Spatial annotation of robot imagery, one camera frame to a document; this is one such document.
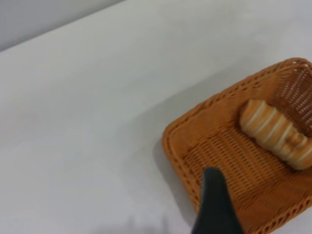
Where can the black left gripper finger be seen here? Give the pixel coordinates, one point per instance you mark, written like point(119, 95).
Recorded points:
point(214, 207)

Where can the orange woven wicker basket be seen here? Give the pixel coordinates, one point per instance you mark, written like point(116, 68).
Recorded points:
point(231, 158)

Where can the ridged golden bread roll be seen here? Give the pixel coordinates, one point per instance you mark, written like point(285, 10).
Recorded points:
point(273, 129)

